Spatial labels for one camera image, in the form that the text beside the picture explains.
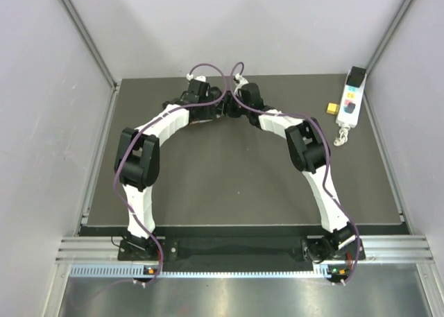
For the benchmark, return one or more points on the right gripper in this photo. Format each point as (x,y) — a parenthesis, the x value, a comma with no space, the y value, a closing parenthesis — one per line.
(230,98)

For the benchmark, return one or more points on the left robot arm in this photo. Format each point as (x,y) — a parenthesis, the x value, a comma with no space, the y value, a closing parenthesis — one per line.
(137,163)

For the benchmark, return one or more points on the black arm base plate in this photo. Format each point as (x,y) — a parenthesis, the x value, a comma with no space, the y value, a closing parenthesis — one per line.
(181,249)

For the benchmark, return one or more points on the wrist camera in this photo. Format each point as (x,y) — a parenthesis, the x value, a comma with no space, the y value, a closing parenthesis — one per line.
(239,80)
(191,77)

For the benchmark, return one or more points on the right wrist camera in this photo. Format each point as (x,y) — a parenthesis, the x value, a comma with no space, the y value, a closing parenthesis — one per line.
(239,80)

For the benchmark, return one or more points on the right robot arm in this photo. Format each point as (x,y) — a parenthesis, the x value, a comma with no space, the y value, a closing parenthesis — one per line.
(311,155)

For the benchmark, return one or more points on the yellow cube block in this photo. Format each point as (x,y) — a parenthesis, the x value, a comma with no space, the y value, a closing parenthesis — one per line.
(332,108)

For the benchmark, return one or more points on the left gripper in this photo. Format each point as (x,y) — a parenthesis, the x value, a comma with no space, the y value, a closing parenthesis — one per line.
(210,114)

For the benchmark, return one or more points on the black adapter on white strip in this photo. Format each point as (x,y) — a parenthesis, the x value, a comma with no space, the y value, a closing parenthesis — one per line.
(356,76)

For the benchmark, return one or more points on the slotted grey cable duct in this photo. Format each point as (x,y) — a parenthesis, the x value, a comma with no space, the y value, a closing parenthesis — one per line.
(144,272)

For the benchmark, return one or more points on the white power strip coloured sockets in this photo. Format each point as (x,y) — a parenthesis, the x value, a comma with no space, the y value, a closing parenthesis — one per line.
(350,94)

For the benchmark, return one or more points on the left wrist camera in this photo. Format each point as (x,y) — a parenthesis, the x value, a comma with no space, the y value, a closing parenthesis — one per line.
(191,77)

